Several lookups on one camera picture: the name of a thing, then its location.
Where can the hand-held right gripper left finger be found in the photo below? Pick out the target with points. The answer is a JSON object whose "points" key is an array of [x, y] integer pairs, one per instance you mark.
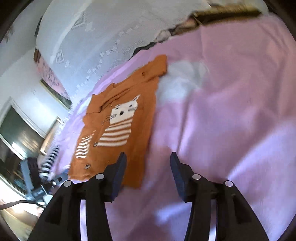
{"points": [[119, 176]]}

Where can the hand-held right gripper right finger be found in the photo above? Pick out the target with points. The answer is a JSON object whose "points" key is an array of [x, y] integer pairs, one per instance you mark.
{"points": [[178, 178]]}

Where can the orange cat cardigan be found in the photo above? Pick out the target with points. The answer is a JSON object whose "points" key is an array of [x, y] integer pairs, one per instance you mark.
{"points": [[138, 97]]}

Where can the black white striped garment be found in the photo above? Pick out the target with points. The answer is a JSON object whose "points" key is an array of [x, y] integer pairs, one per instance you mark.
{"points": [[49, 160]]}

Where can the white framed window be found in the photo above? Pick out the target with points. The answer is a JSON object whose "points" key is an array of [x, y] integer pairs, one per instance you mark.
{"points": [[16, 139]]}

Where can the light wooden furniture edge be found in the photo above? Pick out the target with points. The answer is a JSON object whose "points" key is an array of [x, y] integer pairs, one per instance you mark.
{"points": [[53, 132]]}

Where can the pink bed sheet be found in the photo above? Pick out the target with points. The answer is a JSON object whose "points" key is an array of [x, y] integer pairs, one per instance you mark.
{"points": [[231, 92]]}

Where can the pink floral pillow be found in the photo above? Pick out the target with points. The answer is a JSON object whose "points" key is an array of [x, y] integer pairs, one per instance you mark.
{"points": [[53, 76]]}

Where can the white lace cloth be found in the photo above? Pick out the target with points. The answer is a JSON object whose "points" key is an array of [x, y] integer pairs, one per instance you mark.
{"points": [[104, 27]]}

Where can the brown wooden headboard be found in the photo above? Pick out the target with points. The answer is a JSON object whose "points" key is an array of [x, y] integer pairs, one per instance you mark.
{"points": [[226, 16]]}

